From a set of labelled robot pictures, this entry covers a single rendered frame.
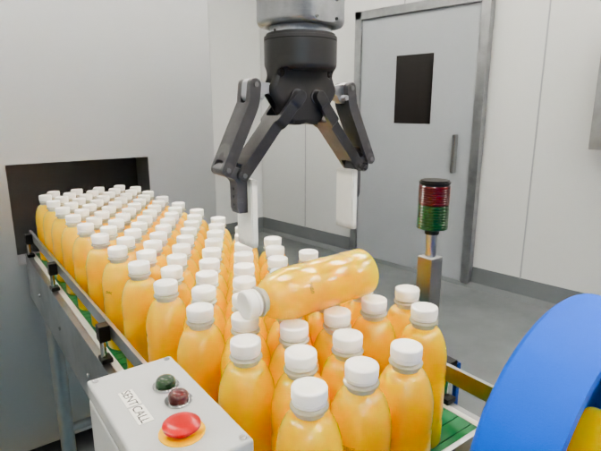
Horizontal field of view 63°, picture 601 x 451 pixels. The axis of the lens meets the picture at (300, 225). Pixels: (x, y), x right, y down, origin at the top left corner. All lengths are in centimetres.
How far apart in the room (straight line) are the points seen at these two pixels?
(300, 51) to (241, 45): 504
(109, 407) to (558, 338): 43
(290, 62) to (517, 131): 349
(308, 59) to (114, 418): 40
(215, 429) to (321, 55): 38
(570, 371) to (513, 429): 6
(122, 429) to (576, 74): 359
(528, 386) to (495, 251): 369
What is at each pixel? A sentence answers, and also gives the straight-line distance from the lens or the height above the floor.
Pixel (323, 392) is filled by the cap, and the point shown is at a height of 112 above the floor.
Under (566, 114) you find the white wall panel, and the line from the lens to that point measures 383.
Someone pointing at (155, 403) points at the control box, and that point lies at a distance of 57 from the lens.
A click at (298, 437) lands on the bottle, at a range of 54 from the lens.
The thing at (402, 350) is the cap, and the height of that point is 112.
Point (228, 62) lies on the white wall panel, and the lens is 542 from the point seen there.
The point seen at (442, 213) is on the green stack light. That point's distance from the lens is 101.
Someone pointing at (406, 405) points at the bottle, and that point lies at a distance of 63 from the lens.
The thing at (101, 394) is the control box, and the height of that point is 110.
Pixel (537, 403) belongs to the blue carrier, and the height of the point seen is 119.
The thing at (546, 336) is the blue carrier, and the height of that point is 122.
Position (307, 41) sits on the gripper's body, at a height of 146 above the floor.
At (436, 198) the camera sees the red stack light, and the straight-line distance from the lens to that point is 100.
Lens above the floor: 140
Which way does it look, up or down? 13 degrees down
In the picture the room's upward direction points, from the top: straight up
